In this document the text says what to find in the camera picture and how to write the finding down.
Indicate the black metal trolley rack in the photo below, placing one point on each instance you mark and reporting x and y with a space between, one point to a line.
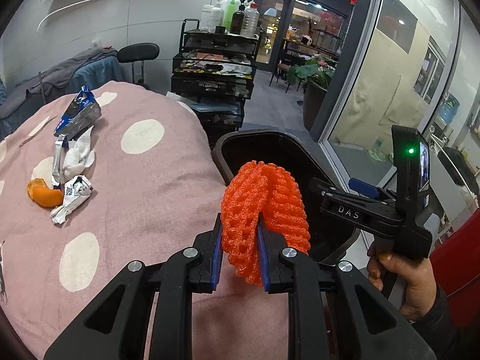
214 73

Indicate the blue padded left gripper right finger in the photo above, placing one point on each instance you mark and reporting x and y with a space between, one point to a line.
263 256

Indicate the orange foam fruit net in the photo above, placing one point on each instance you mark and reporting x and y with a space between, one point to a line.
264 221

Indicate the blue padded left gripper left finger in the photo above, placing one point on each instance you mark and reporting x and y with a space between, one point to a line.
216 254

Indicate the white arc floor lamp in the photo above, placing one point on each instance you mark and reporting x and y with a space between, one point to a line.
62 9

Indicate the potted green plant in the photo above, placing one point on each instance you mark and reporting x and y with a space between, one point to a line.
314 75

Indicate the orange peel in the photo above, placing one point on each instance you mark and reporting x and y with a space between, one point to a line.
40 193

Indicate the massage bed with blue sheets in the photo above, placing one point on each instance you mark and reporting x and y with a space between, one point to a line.
93 68

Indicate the white tissue wrapper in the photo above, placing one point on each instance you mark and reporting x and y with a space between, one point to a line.
71 158

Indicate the person's right hand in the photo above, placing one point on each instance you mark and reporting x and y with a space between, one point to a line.
421 288

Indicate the clear plastic bottle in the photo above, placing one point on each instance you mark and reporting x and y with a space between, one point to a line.
250 20

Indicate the blue oreo wrapper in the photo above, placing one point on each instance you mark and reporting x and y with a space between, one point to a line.
81 114

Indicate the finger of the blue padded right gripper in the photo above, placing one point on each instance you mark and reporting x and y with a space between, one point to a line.
363 188

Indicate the black trash bin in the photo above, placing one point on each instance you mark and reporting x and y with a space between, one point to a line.
329 243

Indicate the green pump bottle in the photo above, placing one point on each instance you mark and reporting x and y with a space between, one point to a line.
229 7

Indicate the pink polka dot blanket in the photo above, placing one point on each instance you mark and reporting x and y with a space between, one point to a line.
155 188

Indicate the white blue wrapper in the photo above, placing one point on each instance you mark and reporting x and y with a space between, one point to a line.
76 191

